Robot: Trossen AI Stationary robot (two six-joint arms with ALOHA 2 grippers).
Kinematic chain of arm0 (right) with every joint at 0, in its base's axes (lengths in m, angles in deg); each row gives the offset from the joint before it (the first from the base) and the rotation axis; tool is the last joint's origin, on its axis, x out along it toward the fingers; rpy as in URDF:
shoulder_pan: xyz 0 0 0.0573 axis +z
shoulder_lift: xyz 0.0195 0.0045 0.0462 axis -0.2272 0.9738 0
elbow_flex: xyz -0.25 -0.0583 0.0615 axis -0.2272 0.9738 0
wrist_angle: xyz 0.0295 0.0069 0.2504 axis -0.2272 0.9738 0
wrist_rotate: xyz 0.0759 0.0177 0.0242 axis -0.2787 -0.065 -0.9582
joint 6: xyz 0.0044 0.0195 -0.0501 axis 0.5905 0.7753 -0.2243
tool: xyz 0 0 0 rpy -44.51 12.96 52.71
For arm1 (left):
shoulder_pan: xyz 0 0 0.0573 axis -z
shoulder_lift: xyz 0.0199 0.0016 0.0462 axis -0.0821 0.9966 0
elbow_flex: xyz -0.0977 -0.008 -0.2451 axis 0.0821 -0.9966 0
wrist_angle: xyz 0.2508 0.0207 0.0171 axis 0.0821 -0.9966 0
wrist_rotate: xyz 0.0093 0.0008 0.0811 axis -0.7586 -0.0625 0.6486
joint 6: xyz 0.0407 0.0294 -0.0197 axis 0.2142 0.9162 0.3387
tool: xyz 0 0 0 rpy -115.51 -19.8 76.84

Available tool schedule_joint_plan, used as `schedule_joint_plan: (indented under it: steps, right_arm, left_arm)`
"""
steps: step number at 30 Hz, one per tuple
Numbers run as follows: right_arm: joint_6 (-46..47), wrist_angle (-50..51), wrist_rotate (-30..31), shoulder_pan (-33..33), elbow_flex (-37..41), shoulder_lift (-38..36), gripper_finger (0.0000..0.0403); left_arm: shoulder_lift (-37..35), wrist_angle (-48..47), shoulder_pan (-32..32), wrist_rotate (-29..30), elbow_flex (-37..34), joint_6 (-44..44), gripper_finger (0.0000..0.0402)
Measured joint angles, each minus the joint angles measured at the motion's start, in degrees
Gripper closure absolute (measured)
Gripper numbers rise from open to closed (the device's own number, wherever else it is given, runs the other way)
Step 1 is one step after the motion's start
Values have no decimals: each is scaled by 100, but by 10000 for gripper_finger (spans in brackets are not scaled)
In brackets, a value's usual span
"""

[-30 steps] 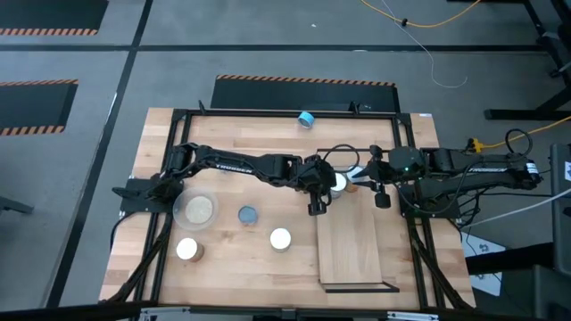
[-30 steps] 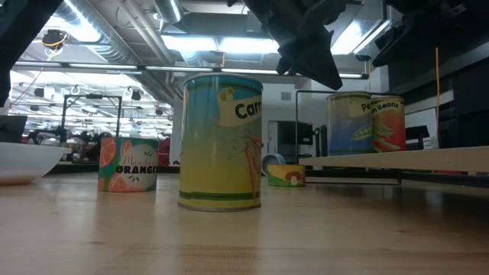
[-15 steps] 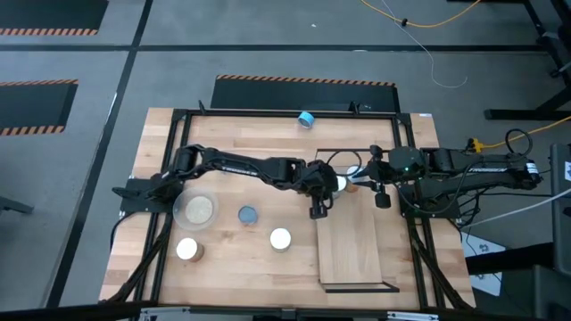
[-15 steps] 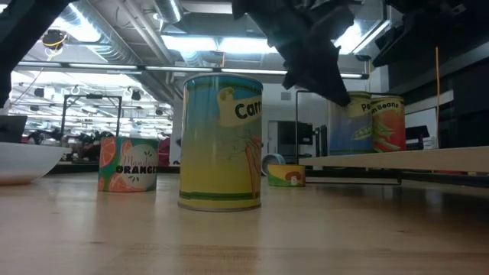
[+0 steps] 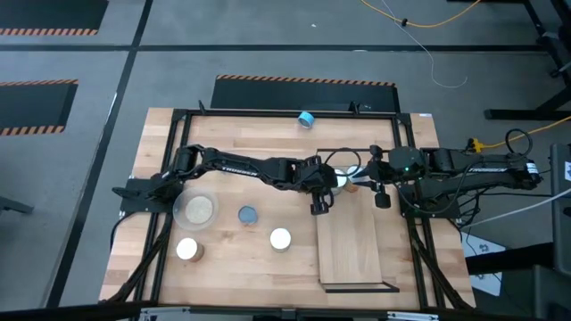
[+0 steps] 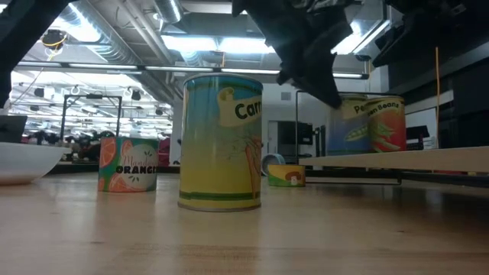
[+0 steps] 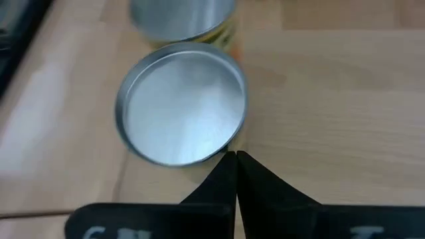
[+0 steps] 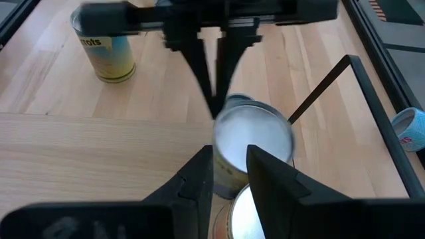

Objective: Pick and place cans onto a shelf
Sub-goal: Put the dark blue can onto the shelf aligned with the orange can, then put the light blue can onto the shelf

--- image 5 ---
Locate thin white floor cable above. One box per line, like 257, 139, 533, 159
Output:
381, 0, 468, 89

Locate wooden shelf black metal legs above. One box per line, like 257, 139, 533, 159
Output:
311, 148, 401, 294

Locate mandarin oranges can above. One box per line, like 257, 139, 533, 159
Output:
237, 205, 259, 227

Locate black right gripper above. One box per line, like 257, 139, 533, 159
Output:
356, 144, 396, 210

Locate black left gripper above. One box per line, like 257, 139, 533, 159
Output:
285, 155, 347, 217

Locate thick white cable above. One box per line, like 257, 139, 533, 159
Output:
461, 187, 571, 229

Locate round pale bowl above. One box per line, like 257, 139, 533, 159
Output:
172, 186, 219, 232

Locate black floor beam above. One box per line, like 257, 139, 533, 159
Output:
466, 243, 554, 276

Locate black mat hazard stripe edge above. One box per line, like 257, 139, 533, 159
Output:
0, 78, 80, 137
0, 0, 111, 37
209, 73, 401, 113

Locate black front crossbar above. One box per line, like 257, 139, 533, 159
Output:
0, 300, 571, 321

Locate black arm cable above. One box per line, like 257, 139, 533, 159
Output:
322, 146, 363, 180
505, 128, 534, 155

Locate yellow floor cable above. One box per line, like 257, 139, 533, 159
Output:
360, 0, 484, 29

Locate yellow cable with plug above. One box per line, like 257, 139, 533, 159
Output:
471, 114, 571, 152

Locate white paper sheet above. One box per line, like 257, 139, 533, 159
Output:
461, 231, 503, 298

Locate red and yellow corn can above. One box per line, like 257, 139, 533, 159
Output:
269, 227, 293, 254

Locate teal sliced carrots can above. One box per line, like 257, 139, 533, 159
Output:
175, 236, 205, 263

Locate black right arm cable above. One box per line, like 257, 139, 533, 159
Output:
505, 128, 534, 155

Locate grey furniture foot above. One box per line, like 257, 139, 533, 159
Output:
0, 195, 35, 216

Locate black metal table frame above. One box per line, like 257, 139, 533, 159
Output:
104, 100, 475, 311

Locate blue and yellow tall can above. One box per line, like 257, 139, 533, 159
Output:
344, 164, 363, 194

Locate black desk leg frame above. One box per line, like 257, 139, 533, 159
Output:
445, 0, 571, 121

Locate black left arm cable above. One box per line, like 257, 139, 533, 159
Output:
322, 146, 363, 180

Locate black cabinet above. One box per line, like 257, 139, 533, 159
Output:
549, 142, 571, 277

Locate beige grainy bowl filling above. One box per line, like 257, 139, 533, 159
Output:
184, 194, 214, 226

